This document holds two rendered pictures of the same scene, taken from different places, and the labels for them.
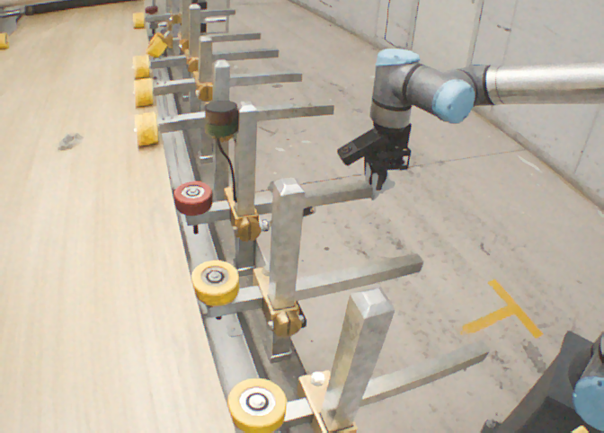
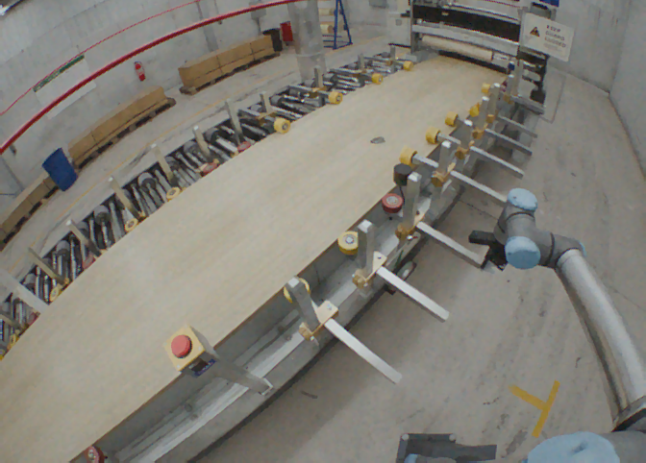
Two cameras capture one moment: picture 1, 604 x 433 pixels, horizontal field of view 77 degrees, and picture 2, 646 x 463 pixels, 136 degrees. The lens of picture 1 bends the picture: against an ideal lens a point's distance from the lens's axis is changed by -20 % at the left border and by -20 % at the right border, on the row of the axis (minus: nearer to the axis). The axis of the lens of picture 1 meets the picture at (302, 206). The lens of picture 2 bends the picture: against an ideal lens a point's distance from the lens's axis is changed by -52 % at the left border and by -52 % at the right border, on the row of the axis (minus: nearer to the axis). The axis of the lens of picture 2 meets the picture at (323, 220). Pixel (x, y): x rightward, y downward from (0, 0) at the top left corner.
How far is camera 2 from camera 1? 0.54 m
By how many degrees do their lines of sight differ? 55
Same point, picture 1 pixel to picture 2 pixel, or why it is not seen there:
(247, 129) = (410, 188)
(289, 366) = (360, 301)
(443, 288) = (533, 357)
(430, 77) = (517, 226)
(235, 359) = not seen: hidden behind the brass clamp
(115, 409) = (266, 251)
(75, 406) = (260, 239)
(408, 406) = (440, 385)
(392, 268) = (427, 306)
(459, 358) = (381, 368)
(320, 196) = (450, 246)
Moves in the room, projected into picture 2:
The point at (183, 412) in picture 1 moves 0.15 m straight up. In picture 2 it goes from (278, 270) to (265, 243)
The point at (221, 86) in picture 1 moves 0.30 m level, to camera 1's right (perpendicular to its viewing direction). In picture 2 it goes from (443, 157) to (499, 207)
